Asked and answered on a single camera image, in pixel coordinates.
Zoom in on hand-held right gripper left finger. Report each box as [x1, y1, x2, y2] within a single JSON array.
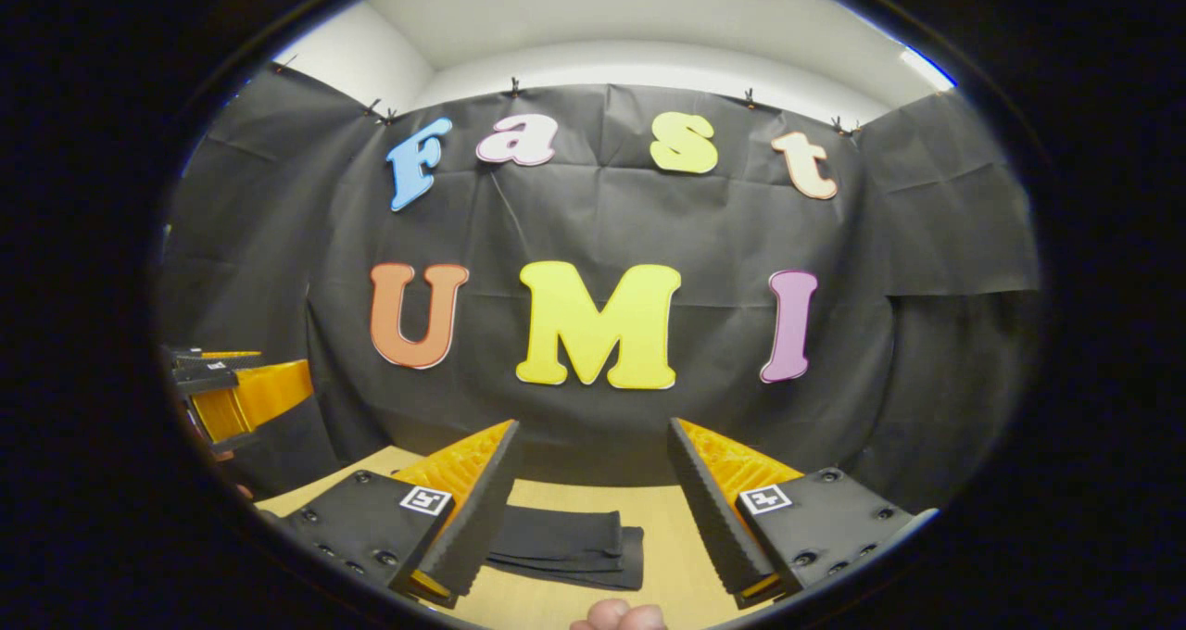
[[276, 419, 521, 610]]

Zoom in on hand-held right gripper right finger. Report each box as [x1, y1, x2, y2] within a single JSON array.
[[667, 417, 940, 611]]

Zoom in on dark jeans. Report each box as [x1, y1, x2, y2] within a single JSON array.
[[482, 505, 646, 592]]

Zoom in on black backdrop cloth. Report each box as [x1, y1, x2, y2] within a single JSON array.
[[156, 60, 1045, 518]]

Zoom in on small ceiling light panel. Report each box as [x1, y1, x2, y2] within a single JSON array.
[[901, 44, 958, 92]]

